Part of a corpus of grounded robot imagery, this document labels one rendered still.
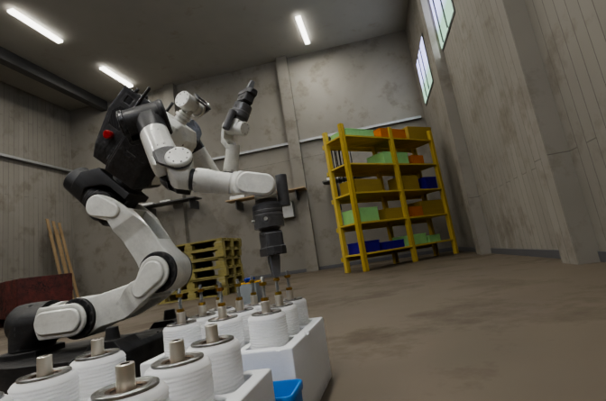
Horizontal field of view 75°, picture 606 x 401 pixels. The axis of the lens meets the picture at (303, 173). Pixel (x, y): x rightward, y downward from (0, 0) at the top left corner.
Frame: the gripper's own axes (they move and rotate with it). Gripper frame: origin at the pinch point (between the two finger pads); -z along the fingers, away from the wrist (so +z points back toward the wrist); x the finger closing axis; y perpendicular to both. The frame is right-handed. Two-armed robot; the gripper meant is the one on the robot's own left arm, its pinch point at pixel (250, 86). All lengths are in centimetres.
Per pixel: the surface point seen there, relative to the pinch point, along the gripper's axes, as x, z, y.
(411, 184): -310, -169, -488
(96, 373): 85, 110, 40
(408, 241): -291, -59, -491
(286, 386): 91, 105, 4
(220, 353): 102, 99, 27
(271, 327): 83, 96, 5
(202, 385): 110, 102, 33
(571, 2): 64, -158, -176
